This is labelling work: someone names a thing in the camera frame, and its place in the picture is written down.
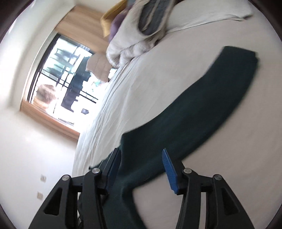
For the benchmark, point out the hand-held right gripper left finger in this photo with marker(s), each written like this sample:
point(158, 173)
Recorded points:
point(112, 174)

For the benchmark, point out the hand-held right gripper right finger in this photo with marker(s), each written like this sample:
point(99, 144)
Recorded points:
point(169, 171)

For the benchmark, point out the dark green garment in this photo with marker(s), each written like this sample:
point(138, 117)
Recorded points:
point(198, 99)

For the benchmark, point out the small dark hanging garment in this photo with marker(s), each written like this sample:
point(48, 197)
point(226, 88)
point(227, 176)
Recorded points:
point(85, 111)

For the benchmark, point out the white bed sheet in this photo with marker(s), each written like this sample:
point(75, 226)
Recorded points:
point(165, 77)

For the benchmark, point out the brown patterned hanging garment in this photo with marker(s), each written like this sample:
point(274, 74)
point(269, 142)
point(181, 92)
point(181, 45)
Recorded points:
point(45, 92)

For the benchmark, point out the beige hanging quilt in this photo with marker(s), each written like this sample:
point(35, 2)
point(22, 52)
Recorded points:
point(99, 66)

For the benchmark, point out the crumpled grey-white duvet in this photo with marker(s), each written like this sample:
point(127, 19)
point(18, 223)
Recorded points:
point(132, 39)

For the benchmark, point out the purple cloth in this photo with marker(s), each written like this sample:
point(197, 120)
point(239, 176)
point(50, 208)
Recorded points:
point(115, 26)

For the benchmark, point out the yellow pillow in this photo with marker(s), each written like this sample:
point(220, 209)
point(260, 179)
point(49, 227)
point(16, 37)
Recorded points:
point(108, 21)

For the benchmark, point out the grey-blue cushion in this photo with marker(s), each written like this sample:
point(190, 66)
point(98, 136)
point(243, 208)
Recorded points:
point(154, 17)

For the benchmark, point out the white pillow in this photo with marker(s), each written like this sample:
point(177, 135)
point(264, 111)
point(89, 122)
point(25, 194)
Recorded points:
point(209, 13)

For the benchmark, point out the white wall socket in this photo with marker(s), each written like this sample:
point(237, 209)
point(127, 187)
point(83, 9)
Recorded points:
point(39, 195)
point(43, 178)

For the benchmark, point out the window with wooden frame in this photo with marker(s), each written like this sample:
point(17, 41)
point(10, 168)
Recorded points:
point(88, 105)

